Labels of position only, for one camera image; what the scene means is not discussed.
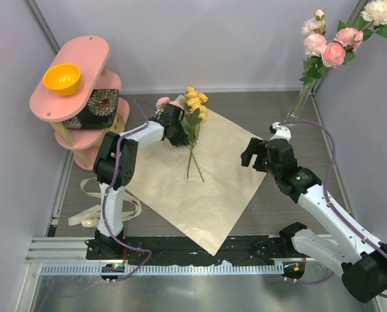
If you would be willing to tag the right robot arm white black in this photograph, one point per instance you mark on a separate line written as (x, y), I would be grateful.
(356, 256)

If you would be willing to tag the white flower stem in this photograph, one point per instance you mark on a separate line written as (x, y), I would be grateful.
(372, 20)

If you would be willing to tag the aluminium frame rail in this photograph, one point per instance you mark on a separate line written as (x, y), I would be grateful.
(57, 250)

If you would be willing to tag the pink wooden tiered shelf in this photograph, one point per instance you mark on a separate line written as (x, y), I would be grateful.
(90, 53)

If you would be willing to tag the white slotted cable duct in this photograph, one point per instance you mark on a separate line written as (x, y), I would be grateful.
(107, 269)

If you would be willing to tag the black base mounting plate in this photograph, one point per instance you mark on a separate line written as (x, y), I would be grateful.
(243, 250)

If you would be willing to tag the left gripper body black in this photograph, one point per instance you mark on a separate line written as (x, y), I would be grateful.
(179, 136)

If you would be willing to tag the yellow plastic bowl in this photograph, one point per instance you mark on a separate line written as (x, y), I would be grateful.
(63, 79)

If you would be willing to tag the clear glass vase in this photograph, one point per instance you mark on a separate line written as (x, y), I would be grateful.
(294, 113)

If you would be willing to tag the black floral square plate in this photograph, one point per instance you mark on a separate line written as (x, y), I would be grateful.
(98, 113)

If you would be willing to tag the cream printed ribbon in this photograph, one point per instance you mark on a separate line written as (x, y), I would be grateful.
(90, 218)

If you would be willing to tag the orange wrapping paper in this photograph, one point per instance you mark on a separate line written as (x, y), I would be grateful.
(217, 197)

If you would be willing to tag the round cream patterned plate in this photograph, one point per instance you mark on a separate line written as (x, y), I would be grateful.
(118, 126)

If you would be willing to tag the yellow flower stem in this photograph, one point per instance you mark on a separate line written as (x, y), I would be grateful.
(191, 92)

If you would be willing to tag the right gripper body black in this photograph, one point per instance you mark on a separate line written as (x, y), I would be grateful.
(272, 167)

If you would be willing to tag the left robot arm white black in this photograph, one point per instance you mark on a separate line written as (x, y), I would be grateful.
(115, 167)

